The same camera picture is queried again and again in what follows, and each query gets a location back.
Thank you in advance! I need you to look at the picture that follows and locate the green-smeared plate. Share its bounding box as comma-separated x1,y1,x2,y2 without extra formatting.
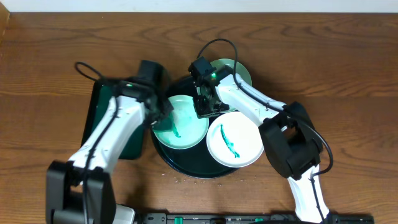
152,95,210,150

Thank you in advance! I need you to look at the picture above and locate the round black tray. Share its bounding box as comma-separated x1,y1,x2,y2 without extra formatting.
150,76,239,179

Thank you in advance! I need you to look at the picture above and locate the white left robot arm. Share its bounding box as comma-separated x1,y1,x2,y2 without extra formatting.
45,78,172,223

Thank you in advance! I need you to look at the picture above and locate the white plate with green streak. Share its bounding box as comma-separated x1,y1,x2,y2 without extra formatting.
206,111,264,168

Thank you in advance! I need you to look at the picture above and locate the green scrubbing sponge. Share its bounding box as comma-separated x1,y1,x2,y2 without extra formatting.
152,117,173,131

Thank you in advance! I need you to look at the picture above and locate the pale green plate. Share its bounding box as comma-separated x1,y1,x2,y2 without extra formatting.
210,58,253,113

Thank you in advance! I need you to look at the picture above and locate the dark green rectangular tray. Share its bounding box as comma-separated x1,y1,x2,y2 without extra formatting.
81,81,144,160

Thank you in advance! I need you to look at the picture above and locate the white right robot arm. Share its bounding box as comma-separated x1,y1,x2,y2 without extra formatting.
188,65,330,223

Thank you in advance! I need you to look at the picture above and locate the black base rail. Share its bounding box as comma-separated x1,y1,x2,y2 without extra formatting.
133,213,375,224

